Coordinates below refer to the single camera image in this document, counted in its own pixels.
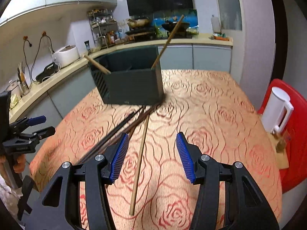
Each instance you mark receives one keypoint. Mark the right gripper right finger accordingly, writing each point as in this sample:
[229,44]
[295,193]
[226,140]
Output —
[189,155]

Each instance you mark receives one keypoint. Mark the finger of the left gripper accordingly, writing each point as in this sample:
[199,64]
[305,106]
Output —
[44,133]
[36,120]

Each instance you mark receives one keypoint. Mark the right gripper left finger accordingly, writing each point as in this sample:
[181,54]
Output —
[115,155]

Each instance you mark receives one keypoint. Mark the tan wooden chopstick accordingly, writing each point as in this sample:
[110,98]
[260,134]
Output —
[97,65]

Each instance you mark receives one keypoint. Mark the light bamboo chopstick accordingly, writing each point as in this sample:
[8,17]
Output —
[174,31]

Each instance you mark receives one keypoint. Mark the glass jar with utensils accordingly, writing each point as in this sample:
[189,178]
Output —
[22,79]

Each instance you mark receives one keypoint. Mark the person's left hand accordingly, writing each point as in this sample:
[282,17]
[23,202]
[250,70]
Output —
[19,165]

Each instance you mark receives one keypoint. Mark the dark brown chopstick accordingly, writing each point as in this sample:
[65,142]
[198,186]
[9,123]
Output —
[114,136]

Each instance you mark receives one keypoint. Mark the black chopstick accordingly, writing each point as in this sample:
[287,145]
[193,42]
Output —
[102,143]

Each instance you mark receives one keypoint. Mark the rose patterned tablecloth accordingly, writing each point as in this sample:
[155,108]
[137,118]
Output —
[213,113]

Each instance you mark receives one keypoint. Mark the black sandwich maker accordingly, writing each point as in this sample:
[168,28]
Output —
[48,72]

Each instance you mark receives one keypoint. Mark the thin yellow bamboo chopstick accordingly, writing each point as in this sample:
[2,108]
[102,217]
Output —
[138,168]

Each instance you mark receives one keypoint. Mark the white rice cooker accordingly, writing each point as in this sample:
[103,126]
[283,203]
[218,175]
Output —
[66,55]

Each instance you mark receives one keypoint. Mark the dark green utensil holder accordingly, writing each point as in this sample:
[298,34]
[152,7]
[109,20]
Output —
[132,80]

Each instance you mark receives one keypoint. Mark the small amber glass bottle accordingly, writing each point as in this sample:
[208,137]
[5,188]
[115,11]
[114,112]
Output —
[281,143]

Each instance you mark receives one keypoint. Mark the wooden board on chair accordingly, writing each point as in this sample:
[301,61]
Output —
[281,158]

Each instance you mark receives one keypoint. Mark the red plastic chair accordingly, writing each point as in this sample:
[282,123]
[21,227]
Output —
[294,135]

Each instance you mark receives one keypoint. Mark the white electric kettle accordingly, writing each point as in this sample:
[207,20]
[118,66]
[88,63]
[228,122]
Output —
[277,112]

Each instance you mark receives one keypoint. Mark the metal spice rack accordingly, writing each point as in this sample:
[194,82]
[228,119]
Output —
[103,27]

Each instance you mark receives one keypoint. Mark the brown clay pot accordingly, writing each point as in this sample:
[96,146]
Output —
[137,23]

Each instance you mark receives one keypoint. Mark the white plastic jug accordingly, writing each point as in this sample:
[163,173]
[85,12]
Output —
[215,24]

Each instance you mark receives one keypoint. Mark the black wok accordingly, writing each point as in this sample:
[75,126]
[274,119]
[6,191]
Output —
[169,26]

